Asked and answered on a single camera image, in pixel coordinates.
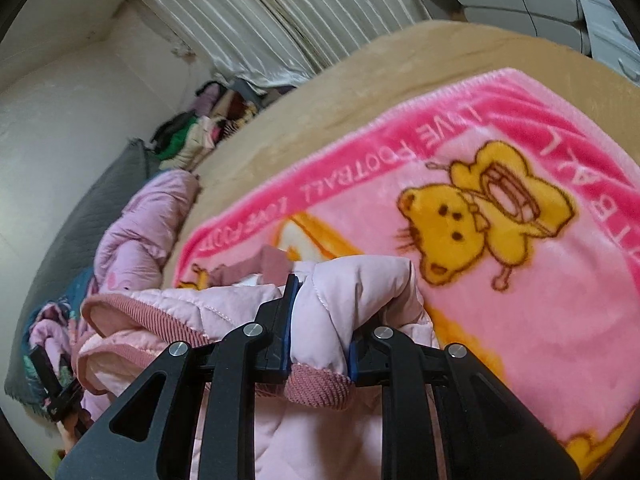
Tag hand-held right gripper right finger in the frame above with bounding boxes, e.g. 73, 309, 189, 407
348, 325, 581, 480

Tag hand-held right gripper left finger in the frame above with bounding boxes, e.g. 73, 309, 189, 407
55, 272, 301, 480

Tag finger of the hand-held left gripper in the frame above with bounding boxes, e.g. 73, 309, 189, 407
29, 347, 66, 401

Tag pink quilted jacket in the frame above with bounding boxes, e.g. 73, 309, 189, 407
70, 245, 446, 480

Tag pile of assorted clothes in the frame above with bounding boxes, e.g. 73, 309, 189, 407
150, 80, 296, 171

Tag teal patterned cloth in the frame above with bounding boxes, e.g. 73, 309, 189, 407
27, 267, 98, 416

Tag pink comforter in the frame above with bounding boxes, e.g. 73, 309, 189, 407
27, 169, 203, 396

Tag pink bear printed blanket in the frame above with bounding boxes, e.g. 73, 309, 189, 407
172, 67, 640, 478

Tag tan bed cover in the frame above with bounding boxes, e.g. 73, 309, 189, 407
165, 19, 640, 286

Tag white pleated curtain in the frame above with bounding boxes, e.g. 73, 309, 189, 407
122, 0, 431, 91

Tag white drawer cabinet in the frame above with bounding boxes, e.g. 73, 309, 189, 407
565, 0, 640, 91

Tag black cable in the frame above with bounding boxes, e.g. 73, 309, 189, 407
517, 0, 586, 43

